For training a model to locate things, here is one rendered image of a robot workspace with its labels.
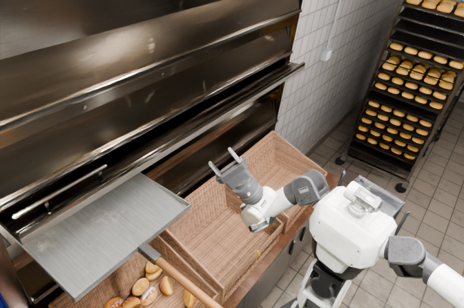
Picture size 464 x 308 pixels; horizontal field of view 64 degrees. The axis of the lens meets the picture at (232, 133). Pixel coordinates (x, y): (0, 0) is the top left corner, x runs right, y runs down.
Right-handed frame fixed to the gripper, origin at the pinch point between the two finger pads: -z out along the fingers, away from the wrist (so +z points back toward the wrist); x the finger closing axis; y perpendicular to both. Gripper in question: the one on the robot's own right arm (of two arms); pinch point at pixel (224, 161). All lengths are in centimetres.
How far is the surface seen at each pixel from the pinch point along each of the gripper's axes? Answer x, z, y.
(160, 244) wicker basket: -61, 37, -41
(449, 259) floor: 68, 236, -94
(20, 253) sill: -78, -17, -1
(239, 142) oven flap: -5, 44, -97
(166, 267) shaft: -38.6, 15.7, 9.0
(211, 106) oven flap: 1, 2, -61
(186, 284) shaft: -34.2, 21.5, 15.5
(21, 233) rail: -57, -28, 16
